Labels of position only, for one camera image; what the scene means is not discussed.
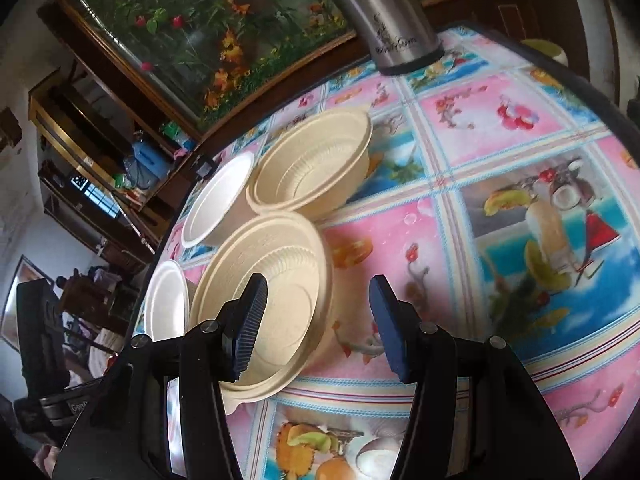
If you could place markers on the pink cloth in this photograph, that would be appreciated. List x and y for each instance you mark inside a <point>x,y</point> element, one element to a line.
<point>184,151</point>

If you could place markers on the framed wall painting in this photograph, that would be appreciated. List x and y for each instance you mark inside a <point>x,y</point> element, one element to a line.
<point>30,271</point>

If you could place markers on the green plastic bag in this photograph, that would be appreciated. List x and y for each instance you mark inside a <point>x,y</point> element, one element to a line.
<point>119,180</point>

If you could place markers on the stainless steel vacuum flask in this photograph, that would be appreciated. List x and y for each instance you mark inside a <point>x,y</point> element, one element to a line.
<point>390,25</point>

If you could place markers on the beige plastic bowl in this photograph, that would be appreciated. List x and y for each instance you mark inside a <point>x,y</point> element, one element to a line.
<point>290,280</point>
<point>310,160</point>

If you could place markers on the planted glass aquarium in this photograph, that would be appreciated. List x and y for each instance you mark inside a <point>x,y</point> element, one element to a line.
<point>200,20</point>

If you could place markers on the green white packet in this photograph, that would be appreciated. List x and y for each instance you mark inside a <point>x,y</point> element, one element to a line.
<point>175,135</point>

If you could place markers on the wooden cabinet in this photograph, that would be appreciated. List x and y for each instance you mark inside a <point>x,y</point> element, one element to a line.
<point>545,15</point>

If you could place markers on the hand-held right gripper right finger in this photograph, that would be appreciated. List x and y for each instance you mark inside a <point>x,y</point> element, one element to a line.
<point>390,330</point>

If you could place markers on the barred window door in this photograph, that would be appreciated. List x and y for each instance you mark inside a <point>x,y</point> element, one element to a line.
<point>97,195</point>

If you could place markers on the yellow green round object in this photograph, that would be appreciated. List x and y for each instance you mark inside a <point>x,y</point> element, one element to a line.
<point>544,51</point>

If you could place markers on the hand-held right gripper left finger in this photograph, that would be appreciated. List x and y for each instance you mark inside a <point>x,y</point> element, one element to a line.
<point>247,330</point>

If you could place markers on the blue thermos jug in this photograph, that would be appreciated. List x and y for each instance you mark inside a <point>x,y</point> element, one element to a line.
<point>150,160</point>

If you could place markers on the fruit printed tablecloth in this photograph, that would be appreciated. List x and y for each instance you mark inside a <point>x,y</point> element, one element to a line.
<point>450,240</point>

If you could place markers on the grey thermos jug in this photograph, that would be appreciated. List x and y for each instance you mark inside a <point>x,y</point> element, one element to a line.
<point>131,172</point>

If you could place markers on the white paper bowl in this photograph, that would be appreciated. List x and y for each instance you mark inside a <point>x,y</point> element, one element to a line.
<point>167,300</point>
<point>215,205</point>

